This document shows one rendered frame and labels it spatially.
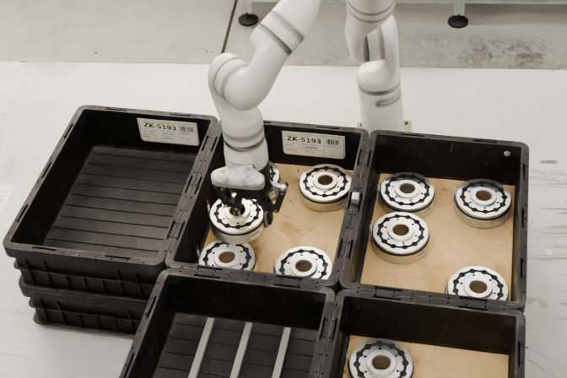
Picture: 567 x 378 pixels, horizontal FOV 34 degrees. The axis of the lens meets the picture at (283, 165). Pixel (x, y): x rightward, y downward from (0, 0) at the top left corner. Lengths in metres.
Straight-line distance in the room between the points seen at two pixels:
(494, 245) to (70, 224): 0.80
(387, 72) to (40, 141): 0.84
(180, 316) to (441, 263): 0.47
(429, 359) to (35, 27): 2.75
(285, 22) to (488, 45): 2.22
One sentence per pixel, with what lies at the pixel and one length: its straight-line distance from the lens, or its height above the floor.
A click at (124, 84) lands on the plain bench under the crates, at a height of 0.70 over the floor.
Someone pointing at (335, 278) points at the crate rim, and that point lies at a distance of 1.55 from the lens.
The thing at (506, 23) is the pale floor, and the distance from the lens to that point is 3.77.
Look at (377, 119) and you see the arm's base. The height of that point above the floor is 0.82.
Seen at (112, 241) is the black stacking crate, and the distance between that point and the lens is 1.80.
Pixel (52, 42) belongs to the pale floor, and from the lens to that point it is 3.87.
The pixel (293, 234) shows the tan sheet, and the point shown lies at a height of 0.83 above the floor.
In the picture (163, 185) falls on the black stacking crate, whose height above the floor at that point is 0.83.
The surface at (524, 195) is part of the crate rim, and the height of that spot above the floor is 0.93.
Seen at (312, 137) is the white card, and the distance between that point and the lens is 1.83.
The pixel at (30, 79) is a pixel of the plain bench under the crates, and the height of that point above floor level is 0.70.
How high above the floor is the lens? 2.11
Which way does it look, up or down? 43 degrees down
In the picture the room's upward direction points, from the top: 5 degrees counter-clockwise
